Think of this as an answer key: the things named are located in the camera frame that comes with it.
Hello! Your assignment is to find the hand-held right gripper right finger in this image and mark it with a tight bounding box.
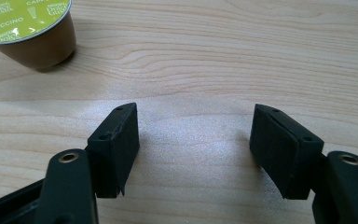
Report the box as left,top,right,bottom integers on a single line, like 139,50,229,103
249,104,325,201

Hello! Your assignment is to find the brown coffee capsule green lid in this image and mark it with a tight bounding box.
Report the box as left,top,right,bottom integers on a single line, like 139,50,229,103
0,0,77,71

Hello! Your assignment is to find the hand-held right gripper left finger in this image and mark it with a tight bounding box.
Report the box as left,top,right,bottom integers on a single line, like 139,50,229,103
87,102,141,199

